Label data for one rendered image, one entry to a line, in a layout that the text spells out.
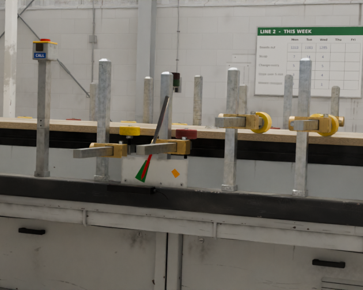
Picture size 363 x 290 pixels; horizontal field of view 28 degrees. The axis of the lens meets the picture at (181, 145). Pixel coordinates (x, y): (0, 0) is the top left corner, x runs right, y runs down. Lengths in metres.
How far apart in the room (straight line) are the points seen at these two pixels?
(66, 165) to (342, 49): 7.00
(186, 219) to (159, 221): 0.11
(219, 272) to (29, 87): 8.77
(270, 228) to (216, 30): 7.73
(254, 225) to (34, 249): 1.08
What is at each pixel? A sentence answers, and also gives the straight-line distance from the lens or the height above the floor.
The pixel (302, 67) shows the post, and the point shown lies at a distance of 2.45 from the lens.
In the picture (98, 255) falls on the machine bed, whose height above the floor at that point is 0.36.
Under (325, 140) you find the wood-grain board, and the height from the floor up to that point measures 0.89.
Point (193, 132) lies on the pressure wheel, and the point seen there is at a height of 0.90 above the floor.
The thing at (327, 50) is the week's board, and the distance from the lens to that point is 9.71.
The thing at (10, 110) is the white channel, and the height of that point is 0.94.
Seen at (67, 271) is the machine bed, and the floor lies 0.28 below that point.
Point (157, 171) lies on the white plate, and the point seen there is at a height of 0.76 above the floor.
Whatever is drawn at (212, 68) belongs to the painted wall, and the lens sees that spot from 10.10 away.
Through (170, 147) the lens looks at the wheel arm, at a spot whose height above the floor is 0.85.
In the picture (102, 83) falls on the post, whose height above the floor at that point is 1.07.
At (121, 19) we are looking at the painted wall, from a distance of 10.70.
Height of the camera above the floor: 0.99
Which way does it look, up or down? 3 degrees down
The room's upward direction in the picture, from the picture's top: 2 degrees clockwise
